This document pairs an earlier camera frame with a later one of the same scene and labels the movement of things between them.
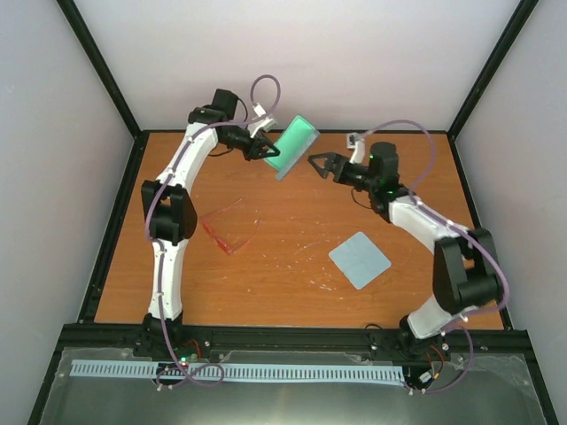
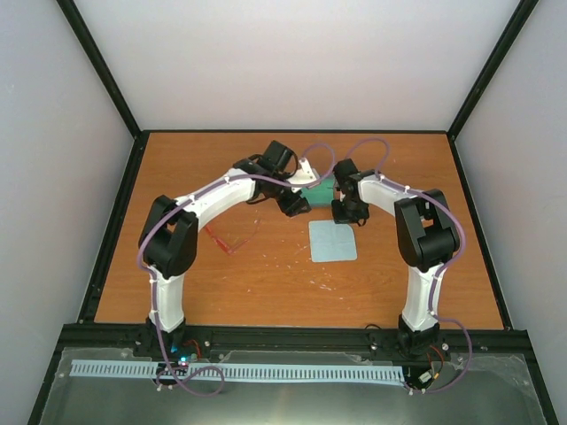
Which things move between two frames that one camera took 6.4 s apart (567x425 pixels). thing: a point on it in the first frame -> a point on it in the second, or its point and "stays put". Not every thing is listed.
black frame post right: (512, 30) stays put
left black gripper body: (247, 151) -> (286, 205)
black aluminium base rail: (488, 340) stays put
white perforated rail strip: (218, 374) stays put
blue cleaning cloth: (361, 259) -> (331, 242)
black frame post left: (91, 50) stays put
